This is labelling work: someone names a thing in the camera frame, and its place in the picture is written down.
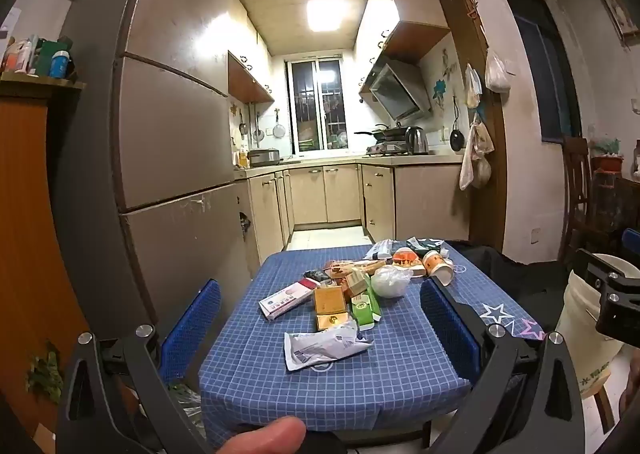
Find person's left hand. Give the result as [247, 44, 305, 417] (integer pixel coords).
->
[215, 416, 307, 454]

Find beige small box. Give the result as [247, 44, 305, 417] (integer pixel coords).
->
[342, 269, 371, 297]

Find wooden chair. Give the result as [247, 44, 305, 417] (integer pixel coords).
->
[558, 136, 622, 261]

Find green white carton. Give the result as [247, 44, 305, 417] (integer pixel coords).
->
[406, 236, 447, 259]

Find white plastic bucket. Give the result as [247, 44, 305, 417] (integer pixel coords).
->
[554, 254, 632, 397]

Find cream plastic bag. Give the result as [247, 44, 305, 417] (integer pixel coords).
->
[465, 64, 484, 109]

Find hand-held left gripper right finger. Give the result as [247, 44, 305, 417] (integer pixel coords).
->
[420, 278, 586, 454]

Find orange snack packet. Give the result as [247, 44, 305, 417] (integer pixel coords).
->
[392, 246, 426, 269]

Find green leafy plant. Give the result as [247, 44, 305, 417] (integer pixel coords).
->
[27, 341, 65, 404]

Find dark blue window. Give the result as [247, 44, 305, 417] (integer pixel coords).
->
[500, 0, 584, 145]

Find picture frame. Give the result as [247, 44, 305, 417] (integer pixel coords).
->
[595, 0, 640, 47]

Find blue checked tablecloth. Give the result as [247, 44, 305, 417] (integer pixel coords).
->
[198, 243, 546, 435]

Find crumpled white plastic packet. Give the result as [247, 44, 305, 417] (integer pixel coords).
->
[284, 325, 374, 373]

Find wooden cabinet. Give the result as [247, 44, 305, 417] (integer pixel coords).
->
[0, 72, 96, 454]

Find grey rice cooker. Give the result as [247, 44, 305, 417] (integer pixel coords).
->
[248, 149, 281, 168]

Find black frying pan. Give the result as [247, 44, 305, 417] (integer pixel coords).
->
[449, 96, 465, 153]

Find printed paper cup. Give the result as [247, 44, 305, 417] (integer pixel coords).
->
[422, 250, 456, 285]

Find wooden stool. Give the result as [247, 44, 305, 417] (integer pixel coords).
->
[582, 374, 617, 435]

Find beige long box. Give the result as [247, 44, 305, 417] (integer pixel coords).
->
[350, 259, 387, 275]

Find steel kettle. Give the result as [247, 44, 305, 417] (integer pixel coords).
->
[404, 126, 431, 155]

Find green box on cabinet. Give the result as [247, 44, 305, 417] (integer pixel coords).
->
[36, 38, 62, 77]

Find beige wall cabinet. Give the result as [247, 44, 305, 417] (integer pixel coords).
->
[356, 0, 453, 85]
[227, 50, 276, 104]

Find steel range hood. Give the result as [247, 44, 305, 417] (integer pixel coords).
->
[359, 58, 433, 122]

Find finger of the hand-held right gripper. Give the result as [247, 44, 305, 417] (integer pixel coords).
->
[575, 248, 640, 307]

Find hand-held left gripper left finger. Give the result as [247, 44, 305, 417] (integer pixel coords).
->
[56, 279, 223, 454]

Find beige kitchen base cabinets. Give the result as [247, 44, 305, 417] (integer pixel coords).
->
[234, 160, 467, 253]

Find blue white bottle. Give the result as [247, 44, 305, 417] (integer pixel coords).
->
[50, 51, 71, 79]

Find gas stove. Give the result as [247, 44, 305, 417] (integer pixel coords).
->
[365, 143, 409, 157]

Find crumpled white plastic bag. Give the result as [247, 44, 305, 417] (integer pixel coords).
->
[370, 266, 414, 299]

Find potted plant red pot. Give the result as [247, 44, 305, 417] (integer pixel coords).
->
[590, 134, 626, 173]

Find grey refrigerator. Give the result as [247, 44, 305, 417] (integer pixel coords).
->
[47, 0, 262, 385]

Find ceiling light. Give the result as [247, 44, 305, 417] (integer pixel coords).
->
[306, 0, 352, 34]

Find white pink medicine box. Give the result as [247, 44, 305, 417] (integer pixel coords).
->
[258, 281, 321, 321]

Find black cloth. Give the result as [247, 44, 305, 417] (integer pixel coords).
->
[447, 240, 569, 335]

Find black wok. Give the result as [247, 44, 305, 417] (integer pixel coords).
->
[354, 124, 409, 141]

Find barred window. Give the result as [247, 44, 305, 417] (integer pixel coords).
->
[285, 58, 347, 153]

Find gold box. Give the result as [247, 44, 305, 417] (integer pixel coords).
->
[315, 312, 352, 333]
[313, 286, 347, 315]

